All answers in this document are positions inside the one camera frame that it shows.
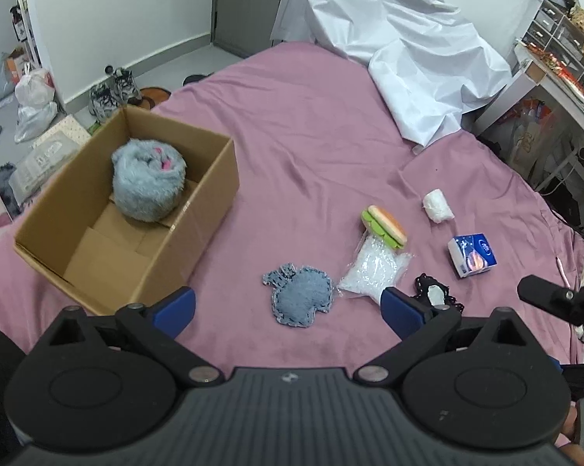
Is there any grey fluffy plush toy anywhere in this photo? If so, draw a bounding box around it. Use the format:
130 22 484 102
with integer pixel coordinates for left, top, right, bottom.
111 138 189 224

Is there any clear bag of white beads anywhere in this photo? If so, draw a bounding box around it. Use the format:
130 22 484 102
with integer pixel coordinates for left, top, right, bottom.
337 233 413 299

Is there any grey drawer organizer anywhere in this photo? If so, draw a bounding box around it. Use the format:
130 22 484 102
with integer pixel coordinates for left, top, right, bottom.
521 0 584 71

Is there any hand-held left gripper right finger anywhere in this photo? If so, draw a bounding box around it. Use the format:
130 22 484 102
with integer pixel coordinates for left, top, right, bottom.
354 286 560 389

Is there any orange cardboard box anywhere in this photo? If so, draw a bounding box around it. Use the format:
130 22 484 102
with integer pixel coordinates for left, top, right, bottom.
5 47 29 84

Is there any clear wrapped grey package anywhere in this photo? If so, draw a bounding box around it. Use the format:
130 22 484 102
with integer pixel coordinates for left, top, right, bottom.
8 140 80 201

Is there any white storage rack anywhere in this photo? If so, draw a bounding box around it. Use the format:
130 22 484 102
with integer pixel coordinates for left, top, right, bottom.
9 0 43 68

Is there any dotted cream package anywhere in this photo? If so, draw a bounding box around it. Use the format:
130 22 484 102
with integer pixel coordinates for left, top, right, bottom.
32 113 93 150

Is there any black lace pad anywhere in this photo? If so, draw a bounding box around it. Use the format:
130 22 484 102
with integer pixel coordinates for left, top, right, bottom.
412 273 465 315

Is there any squishy hamburger toy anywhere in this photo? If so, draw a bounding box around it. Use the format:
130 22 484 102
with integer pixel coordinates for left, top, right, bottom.
361 205 409 252

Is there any beige tote bag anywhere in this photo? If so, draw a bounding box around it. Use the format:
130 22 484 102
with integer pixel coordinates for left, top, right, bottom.
501 98 557 181

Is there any pink cable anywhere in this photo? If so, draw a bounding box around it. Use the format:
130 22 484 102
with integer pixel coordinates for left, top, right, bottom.
555 256 573 289

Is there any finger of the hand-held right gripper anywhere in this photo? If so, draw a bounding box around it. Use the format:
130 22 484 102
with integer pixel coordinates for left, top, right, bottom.
517 274 584 331

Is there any white soft wad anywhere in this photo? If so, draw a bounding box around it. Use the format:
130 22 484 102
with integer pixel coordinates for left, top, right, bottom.
422 188 456 223

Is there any grey sneaker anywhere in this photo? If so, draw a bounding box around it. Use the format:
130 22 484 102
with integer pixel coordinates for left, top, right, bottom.
111 67 143 106
89 82 124 125

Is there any person's right hand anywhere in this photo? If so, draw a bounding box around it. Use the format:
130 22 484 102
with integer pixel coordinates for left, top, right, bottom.
558 404 580 447

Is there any blue tissue pack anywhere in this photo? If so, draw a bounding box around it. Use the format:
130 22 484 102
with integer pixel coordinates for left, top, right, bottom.
447 233 498 279

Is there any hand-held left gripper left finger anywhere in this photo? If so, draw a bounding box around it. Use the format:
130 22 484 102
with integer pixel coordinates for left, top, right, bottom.
27 285 225 389

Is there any white cover sheet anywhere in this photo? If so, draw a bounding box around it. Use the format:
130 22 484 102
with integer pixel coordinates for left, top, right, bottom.
271 0 514 149

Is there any white plastic bag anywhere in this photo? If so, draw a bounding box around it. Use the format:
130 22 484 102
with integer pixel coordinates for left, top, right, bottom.
13 62 60 144

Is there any brown cardboard box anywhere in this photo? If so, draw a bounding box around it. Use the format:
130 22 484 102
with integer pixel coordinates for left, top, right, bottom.
13 106 240 316

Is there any grey-blue knitted pad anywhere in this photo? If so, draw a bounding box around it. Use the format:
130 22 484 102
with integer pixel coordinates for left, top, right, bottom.
262 263 334 328

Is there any white desk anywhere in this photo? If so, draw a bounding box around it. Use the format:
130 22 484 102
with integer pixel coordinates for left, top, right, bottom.
471 43 584 195

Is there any grey fuzzy rug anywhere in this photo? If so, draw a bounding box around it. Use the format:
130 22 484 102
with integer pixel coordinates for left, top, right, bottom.
0 164 23 217

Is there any grey door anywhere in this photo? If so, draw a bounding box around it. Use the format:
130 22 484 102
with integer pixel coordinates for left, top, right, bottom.
213 0 293 59

